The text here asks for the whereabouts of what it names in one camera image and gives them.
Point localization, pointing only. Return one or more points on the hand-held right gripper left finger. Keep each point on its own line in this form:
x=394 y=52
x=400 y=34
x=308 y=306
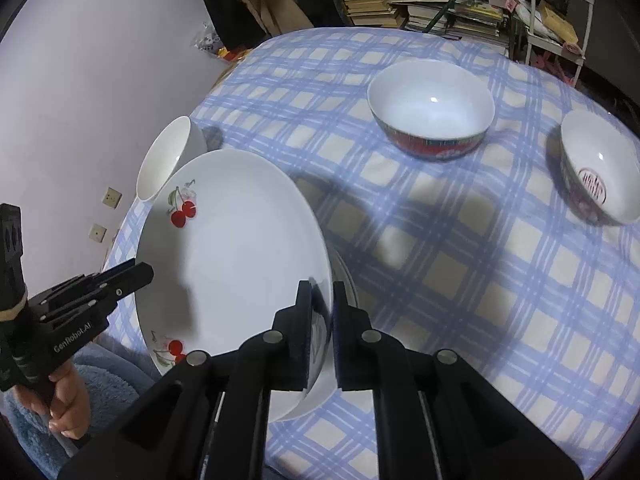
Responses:
x=302 y=340

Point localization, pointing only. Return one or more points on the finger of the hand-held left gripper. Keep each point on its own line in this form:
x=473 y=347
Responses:
x=125 y=282
x=107 y=275

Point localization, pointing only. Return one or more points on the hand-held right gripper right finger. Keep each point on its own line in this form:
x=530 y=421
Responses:
x=342 y=355

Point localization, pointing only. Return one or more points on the white cherry-print plate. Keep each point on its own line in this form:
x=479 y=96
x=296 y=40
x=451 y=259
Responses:
x=235 y=250

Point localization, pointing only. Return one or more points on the plain white bowl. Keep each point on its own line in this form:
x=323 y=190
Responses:
x=167 y=160

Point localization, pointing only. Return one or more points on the red patterned bowl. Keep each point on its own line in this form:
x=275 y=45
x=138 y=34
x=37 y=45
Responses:
x=430 y=105

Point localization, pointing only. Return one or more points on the bowl with red seal mark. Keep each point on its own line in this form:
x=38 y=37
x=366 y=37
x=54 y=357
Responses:
x=600 y=160

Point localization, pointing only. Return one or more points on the person's left hand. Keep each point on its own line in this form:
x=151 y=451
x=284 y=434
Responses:
x=67 y=405

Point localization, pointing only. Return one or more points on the blue fleece clothing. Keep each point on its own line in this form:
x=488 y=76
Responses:
x=115 y=385

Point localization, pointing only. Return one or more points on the blue plaid tablecloth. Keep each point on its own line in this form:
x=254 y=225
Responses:
x=450 y=260

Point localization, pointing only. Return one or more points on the yellow plastic bag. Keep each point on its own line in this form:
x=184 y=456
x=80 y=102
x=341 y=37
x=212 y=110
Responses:
x=235 y=54

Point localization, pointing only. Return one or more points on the printed white plastic bag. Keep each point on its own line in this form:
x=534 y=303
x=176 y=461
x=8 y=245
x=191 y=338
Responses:
x=207 y=40

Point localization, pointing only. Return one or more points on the black hanging pants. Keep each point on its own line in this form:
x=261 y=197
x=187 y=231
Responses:
x=225 y=10

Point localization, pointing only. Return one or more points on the stack of tan books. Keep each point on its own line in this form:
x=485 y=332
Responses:
x=370 y=5

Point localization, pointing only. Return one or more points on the pile of magazines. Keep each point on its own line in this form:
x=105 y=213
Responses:
x=465 y=20

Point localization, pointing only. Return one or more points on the yellow wooden shelf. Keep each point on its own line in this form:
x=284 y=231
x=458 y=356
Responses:
x=511 y=15

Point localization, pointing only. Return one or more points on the white utility cart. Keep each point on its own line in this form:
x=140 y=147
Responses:
x=590 y=10

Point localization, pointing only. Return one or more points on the beige wall socket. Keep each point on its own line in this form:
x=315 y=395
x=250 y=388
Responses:
x=97 y=232
x=111 y=197

